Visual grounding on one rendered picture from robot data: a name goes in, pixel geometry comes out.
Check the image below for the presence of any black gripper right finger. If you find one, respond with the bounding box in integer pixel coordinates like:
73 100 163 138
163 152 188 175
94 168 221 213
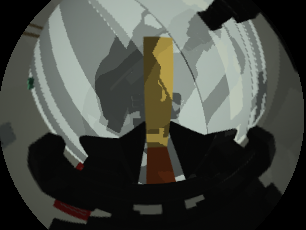
169 122 237 180

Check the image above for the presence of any small green block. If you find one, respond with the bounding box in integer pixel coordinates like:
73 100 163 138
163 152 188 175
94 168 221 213
27 76 35 91

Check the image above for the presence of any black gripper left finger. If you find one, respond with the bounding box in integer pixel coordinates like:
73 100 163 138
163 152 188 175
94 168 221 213
78 122 146 183

